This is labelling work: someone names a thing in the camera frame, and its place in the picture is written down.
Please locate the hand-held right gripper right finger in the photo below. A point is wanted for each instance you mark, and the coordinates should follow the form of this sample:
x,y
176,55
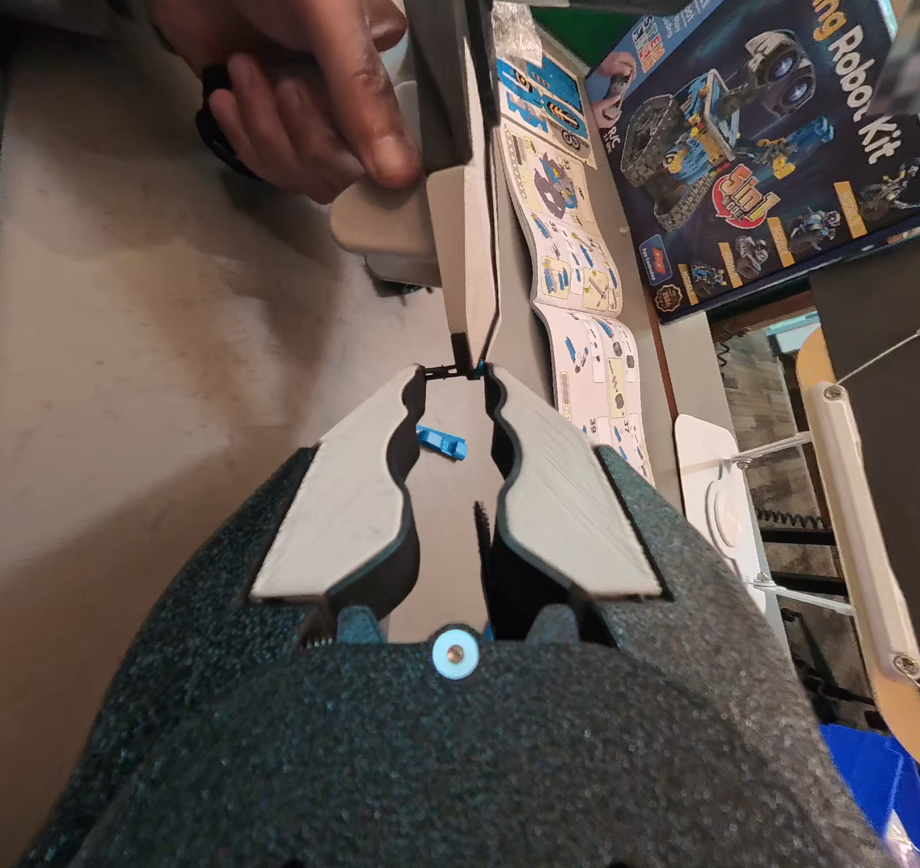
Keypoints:
x,y
575,516

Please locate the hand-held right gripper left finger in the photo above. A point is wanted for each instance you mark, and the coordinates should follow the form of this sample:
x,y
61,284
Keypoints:
x,y
338,516

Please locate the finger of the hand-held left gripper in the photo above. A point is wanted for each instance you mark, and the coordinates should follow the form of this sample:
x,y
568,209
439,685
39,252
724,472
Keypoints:
x,y
467,250

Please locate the blue angled panel piece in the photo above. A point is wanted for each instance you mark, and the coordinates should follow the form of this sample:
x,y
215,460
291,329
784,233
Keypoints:
x,y
438,442

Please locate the grey desk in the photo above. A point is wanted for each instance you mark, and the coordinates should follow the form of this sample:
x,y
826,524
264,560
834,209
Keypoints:
x,y
690,365
144,307

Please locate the person's left hand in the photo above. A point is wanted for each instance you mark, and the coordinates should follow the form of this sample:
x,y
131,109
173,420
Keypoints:
x,y
302,34

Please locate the blue sticker sheet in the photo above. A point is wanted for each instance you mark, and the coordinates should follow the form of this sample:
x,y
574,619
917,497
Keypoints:
x,y
532,91

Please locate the clear bubble wrap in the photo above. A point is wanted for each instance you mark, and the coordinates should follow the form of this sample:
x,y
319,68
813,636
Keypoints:
x,y
514,30

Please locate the open instruction booklet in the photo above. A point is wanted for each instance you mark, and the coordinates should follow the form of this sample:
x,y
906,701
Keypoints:
x,y
575,285

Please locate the white folding stand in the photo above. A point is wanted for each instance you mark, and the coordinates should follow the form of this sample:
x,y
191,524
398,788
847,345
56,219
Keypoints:
x,y
719,465

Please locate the tan wooden board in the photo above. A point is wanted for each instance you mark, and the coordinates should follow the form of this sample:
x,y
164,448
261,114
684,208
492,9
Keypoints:
x,y
812,357

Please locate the dark blue toy box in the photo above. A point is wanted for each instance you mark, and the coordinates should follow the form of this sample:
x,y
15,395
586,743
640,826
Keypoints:
x,y
755,163

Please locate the black flat device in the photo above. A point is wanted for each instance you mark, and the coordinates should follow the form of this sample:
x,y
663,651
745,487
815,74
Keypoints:
x,y
884,451

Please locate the blue plastic bin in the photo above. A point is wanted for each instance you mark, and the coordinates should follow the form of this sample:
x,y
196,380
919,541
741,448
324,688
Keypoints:
x,y
877,774

